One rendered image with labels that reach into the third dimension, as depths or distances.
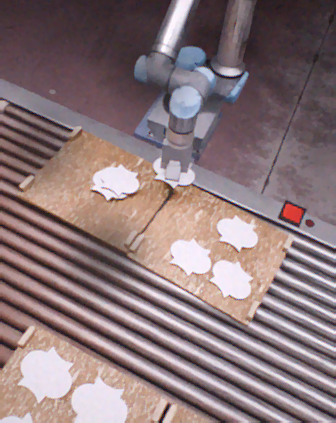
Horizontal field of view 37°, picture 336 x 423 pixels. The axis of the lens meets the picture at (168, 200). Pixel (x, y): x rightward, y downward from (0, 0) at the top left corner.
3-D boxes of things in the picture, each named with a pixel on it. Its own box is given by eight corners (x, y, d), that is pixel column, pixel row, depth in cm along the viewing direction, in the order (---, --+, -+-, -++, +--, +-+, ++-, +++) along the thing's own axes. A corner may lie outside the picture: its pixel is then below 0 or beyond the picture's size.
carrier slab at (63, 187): (80, 131, 180) (80, 128, 179) (180, 180, 171) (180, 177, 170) (17, 196, 161) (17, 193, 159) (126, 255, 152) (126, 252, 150)
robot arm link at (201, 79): (182, 57, 140) (166, 80, 133) (219, 70, 138) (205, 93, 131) (179, 79, 146) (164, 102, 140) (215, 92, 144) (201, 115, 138)
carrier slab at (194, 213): (183, 183, 171) (183, 180, 169) (293, 240, 161) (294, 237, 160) (126, 257, 151) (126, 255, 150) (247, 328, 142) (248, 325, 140)
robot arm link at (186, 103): (207, 89, 130) (195, 109, 125) (200, 119, 139) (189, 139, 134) (179, 79, 131) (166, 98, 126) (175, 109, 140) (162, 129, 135)
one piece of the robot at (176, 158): (158, 148, 134) (154, 186, 147) (191, 154, 133) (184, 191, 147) (166, 117, 141) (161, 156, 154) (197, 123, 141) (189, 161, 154)
